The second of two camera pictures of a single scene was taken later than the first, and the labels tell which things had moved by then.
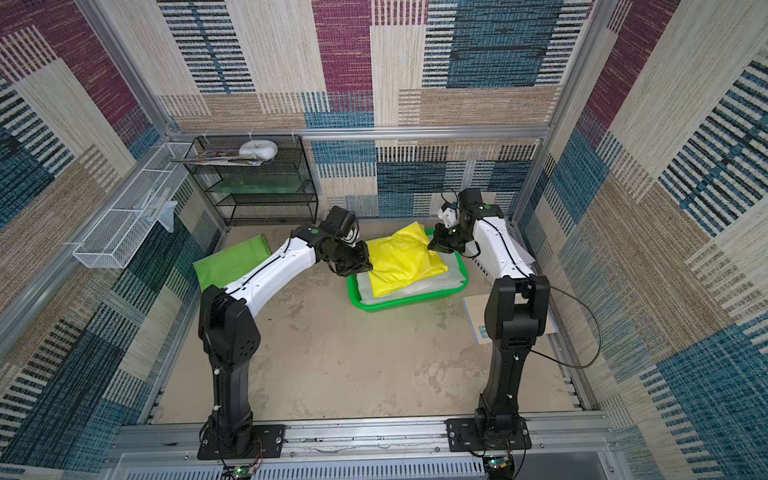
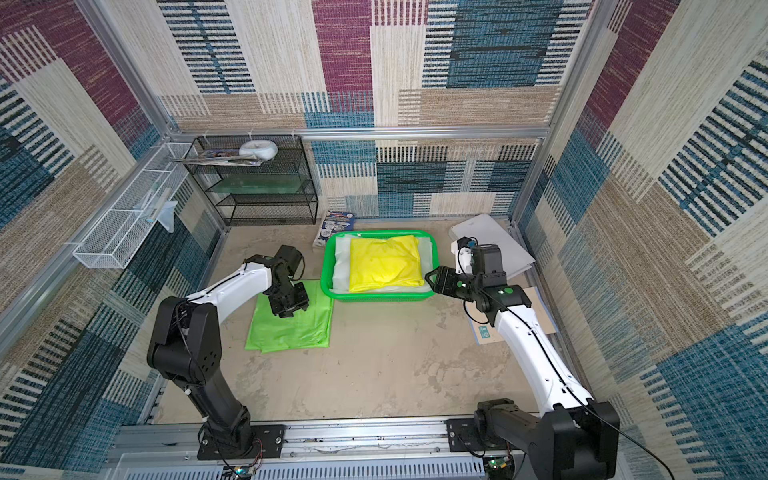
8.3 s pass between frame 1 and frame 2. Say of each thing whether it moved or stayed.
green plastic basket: moved
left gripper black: moved
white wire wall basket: stayed
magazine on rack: stayed
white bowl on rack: stayed
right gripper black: moved
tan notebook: stayed
